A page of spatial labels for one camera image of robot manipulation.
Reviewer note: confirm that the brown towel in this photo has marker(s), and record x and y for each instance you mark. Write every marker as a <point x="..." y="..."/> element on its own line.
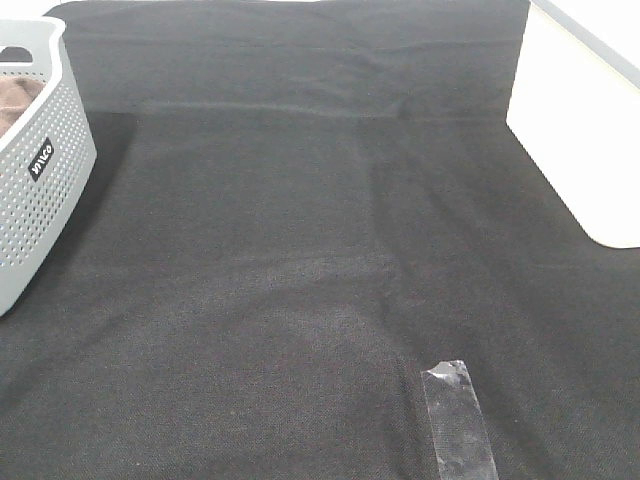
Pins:
<point x="16" y="95"/>

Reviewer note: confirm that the black table cloth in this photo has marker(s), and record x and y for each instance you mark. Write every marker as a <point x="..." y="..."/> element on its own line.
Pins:
<point x="296" y="210"/>

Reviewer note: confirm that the clear tape strip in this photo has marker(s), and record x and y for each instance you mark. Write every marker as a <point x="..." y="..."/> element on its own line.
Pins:
<point x="459" y="435"/>

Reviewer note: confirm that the grey perforated laundry basket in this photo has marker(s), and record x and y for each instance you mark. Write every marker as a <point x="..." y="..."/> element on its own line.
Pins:
<point x="47" y="155"/>

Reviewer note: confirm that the white plastic basket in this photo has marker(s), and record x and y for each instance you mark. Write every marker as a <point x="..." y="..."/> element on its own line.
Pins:
<point x="574" y="107"/>

